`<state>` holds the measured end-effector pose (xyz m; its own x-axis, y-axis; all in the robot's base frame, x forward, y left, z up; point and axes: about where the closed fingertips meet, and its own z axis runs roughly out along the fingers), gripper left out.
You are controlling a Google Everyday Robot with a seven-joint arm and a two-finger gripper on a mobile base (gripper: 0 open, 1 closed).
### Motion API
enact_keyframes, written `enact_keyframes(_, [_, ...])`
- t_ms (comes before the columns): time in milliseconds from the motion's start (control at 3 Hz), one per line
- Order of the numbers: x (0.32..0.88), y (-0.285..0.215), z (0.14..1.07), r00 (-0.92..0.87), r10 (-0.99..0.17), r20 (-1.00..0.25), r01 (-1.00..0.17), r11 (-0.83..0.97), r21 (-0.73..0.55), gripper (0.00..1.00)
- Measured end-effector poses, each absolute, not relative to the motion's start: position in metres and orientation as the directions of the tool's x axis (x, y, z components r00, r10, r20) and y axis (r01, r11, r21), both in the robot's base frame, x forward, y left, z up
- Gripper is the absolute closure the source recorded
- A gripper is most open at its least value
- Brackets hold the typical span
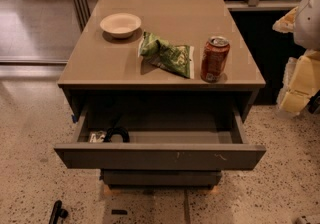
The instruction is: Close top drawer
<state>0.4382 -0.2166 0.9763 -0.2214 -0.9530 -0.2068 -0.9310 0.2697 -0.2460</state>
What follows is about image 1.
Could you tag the blue tape piece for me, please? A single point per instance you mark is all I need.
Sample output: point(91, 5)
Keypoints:
point(74, 119)

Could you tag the grey drawer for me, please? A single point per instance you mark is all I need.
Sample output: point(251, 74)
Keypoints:
point(195, 137)
point(160, 178)

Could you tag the dark object right edge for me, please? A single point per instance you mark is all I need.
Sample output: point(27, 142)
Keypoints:
point(314, 107)

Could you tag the grey lower drawer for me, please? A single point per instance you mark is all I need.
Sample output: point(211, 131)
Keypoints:
point(160, 178)

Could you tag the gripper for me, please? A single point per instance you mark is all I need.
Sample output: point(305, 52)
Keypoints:
point(309, 23)

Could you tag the green chip bag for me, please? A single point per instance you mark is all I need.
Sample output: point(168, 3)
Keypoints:
point(162, 54)

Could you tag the black object on floor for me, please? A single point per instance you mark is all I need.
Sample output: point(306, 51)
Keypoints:
point(58, 212)

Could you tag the beige ceramic bowl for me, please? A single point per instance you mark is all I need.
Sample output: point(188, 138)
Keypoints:
point(120, 25)

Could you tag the white packet in drawer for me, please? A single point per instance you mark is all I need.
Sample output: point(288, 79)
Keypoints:
point(97, 136)

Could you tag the grey object floor corner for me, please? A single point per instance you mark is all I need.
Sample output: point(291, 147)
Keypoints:
point(310, 219)

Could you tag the grey drawer cabinet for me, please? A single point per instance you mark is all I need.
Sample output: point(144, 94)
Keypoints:
point(160, 90)

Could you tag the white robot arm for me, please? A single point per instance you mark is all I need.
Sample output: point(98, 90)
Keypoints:
point(301, 79)

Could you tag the red soda can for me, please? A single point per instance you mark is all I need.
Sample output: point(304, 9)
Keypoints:
point(214, 58)

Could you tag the grey top drawer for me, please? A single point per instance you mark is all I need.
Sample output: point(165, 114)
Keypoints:
point(195, 137)

